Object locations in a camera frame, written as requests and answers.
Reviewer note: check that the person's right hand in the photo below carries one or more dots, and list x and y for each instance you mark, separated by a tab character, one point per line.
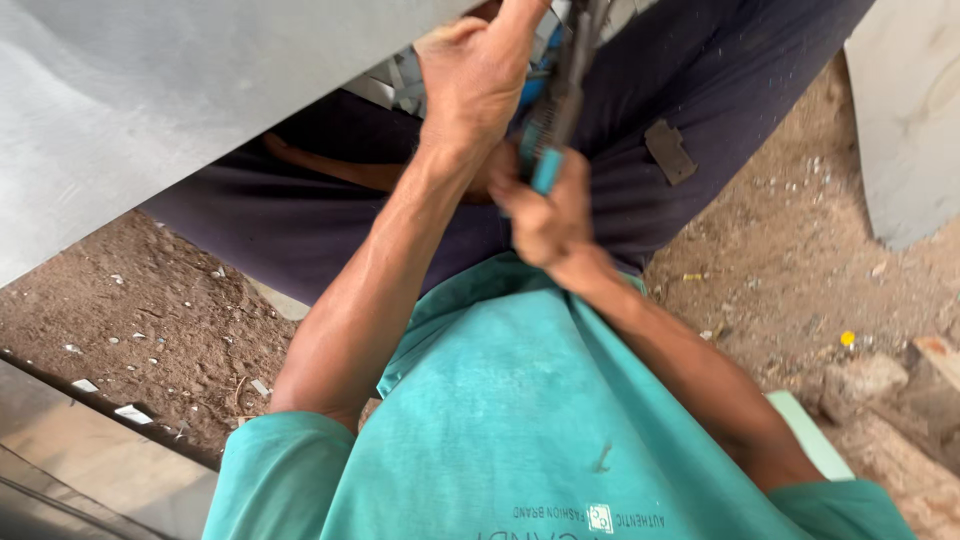
551	225

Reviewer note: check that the person's left hand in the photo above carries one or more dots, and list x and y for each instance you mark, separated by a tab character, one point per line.
469	82

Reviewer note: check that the person's left fingers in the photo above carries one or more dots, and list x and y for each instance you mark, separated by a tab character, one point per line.
525	10

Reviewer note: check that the person's right fingers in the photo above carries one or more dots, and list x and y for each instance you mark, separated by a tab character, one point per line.
559	202

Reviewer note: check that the large grey metal sheet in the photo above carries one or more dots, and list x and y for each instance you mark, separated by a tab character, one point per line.
150	105

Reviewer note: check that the small dark metal offcut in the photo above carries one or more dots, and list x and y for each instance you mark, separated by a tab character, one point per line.
670	152

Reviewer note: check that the dark blue trousers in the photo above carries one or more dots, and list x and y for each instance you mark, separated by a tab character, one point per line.
705	75

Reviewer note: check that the teal t-shirt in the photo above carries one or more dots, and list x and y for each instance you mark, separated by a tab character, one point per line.
495	420

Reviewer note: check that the small yellow bit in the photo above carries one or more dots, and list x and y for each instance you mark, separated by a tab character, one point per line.
847	338

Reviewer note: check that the pale green board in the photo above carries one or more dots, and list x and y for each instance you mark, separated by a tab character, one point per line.
810	439

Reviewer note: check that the small white metal scrap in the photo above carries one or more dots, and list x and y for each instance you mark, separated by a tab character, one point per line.
133	415
85	385
259	387

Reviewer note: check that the curved grey metal sheet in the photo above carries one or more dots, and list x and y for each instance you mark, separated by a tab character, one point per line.
911	120

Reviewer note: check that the heap of stone rubble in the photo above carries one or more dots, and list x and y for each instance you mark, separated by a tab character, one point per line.
892	420

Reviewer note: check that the shiny flat metal sheet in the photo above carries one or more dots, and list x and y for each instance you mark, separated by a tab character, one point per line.
82	472

